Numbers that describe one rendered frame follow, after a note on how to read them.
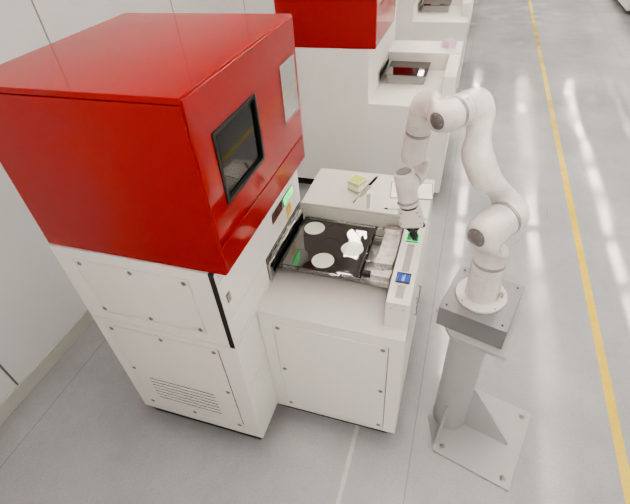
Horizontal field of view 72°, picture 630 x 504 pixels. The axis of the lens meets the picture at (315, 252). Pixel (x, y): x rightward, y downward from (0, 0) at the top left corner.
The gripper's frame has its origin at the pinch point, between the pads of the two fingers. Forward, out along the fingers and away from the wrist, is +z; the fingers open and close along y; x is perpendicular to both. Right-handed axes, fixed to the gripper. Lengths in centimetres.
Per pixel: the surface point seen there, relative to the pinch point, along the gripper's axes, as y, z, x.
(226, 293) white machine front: -54, -23, -62
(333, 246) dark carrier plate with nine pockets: -36.0, 0.9, -6.6
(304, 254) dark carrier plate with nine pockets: -47.0, -1.4, -15.0
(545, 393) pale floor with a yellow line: 56, 112, 2
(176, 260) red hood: -64, -42, -66
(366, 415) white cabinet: -26, 75, -46
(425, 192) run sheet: 0.5, 1.6, 36.1
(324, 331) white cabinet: -32, 14, -46
